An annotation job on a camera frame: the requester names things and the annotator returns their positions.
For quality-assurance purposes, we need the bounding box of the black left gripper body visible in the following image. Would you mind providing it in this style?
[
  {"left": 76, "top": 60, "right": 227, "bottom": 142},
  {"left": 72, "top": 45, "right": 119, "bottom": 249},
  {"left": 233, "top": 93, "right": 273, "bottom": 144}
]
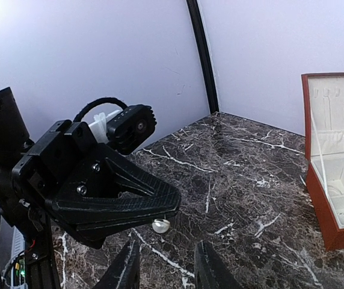
[{"left": 12, "top": 120, "right": 112, "bottom": 217}]

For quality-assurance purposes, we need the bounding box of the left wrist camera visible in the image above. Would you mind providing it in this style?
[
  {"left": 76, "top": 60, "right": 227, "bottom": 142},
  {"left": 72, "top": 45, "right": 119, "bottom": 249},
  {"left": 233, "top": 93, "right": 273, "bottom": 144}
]
[{"left": 73, "top": 97, "right": 157, "bottom": 155}]

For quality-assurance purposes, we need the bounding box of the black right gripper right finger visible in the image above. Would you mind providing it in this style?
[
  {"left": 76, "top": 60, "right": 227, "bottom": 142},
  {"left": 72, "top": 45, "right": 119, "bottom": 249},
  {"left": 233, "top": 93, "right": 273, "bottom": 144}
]
[{"left": 194, "top": 240, "right": 243, "bottom": 289}]

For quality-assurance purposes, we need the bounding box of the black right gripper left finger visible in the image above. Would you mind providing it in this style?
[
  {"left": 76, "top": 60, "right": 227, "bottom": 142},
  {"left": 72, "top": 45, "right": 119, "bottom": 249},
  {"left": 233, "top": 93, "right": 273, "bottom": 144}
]
[{"left": 93, "top": 240, "right": 140, "bottom": 289}]

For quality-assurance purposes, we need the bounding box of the red wooden jewelry box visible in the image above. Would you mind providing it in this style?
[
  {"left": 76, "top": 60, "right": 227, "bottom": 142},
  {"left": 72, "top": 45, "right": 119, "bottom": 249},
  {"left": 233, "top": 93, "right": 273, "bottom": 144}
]
[{"left": 301, "top": 72, "right": 344, "bottom": 250}]

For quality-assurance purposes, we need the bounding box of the white pearl stud earring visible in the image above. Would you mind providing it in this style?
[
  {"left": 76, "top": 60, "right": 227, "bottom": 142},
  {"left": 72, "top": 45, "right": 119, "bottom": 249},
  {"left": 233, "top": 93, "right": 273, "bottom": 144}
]
[{"left": 152, "top": 219, "right": 171, "bottom": 234}]

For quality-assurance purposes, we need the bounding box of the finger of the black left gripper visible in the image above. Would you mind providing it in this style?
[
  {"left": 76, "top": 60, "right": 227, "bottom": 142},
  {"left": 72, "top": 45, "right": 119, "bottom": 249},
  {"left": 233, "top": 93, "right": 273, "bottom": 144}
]
[
  {"left": 60, "top": 212, "right": 178, "bottom": 249},
  {"left": 48, "top": 156, "right": 180, "bottom": 223}
]

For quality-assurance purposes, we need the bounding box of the left black frame post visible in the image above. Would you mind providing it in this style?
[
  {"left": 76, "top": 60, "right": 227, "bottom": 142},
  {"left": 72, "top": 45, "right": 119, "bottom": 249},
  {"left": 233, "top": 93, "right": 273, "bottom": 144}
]
[{"left": 186, "top": 0, "right": 220, "bottom": 114}]

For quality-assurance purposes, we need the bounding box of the white slotted cable duct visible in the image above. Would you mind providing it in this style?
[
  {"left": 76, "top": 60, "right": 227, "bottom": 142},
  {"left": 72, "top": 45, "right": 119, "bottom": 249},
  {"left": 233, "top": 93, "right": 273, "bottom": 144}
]
[{"left": 9, "top": 225, "right": 27, "bottom": 287}]

